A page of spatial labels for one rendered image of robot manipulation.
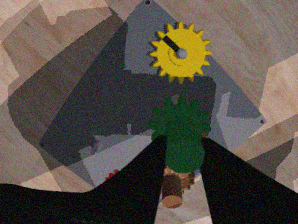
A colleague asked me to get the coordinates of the green gear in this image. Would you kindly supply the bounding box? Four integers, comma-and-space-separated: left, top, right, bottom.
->
148, 93, 210, 173

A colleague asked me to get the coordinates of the yellow gear with black stripe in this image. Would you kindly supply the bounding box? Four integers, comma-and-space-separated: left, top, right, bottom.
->
149, 20, 213, 84

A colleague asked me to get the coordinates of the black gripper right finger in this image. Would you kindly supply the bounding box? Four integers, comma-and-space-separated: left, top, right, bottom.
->
201, 137, 298, 224

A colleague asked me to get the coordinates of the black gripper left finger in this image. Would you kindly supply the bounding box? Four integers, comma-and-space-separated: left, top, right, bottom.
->
0, 135, 166, 224

